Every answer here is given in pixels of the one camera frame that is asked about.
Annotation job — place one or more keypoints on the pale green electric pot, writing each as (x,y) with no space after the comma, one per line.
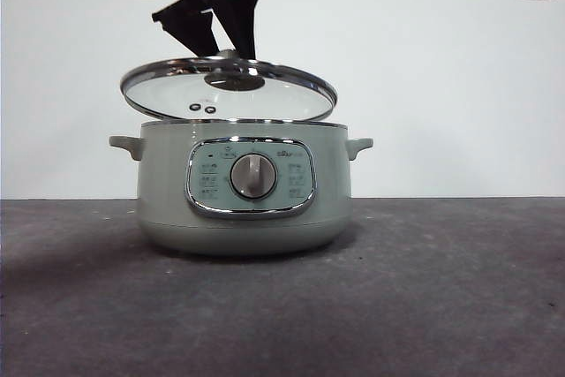
(167,191)

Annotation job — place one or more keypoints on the glass lid with green knob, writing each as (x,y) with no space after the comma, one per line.
(273,94)

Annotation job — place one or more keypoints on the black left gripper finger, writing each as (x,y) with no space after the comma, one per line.
(187,26)
(243,19)

